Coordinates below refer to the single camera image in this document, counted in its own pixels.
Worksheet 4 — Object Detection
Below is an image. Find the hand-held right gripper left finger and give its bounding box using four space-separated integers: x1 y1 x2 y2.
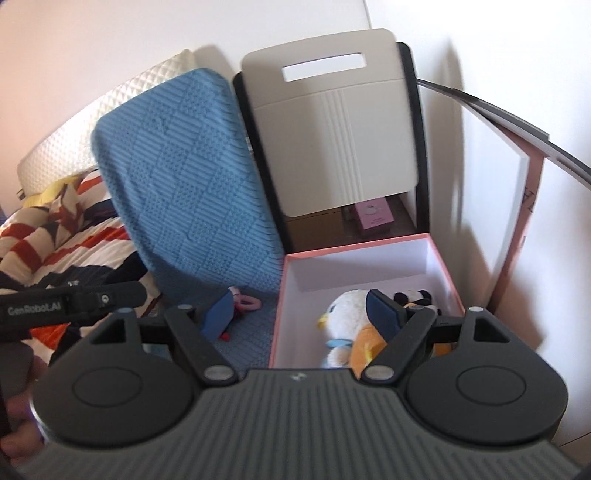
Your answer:
88 290 237 387

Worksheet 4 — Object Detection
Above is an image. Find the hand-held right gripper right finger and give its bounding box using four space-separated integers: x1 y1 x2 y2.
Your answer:
361 289 514 385

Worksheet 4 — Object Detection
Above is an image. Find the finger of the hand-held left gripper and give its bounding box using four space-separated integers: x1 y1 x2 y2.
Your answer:
68 281 149 320

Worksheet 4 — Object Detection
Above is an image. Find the brown bear plush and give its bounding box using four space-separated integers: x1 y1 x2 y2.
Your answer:
348 323 458 369

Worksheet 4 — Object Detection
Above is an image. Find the panda plush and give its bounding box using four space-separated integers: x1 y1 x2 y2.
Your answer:
392 289 438 318

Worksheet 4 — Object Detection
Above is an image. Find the white duck plush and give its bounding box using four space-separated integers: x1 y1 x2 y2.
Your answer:
317 290 386 368

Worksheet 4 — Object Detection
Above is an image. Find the pink cardboard box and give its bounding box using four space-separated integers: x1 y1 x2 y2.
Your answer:
268 233 465 370

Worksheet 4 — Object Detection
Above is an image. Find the person's left hand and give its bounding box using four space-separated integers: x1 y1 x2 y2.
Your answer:
0 360 49 464

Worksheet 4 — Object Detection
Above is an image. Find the striped blanket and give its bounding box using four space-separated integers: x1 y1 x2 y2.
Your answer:
0 168 162 365

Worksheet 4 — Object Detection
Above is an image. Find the small pink box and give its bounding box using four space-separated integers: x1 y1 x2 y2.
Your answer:
353 198 394 232

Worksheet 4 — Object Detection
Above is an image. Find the striped pillow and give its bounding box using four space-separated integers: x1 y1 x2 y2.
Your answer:
28 170 121 223

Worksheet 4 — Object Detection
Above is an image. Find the yellow pillow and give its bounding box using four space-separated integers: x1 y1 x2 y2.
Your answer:
23 178 70 208

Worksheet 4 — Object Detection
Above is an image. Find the white quilted headboard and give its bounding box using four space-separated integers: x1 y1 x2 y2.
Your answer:
17 48 197 195

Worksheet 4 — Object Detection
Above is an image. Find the pink box lid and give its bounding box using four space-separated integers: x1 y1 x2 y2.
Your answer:
416 78 591 317

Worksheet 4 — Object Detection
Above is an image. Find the white folding chair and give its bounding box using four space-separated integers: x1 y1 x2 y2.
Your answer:
233 28 432 254

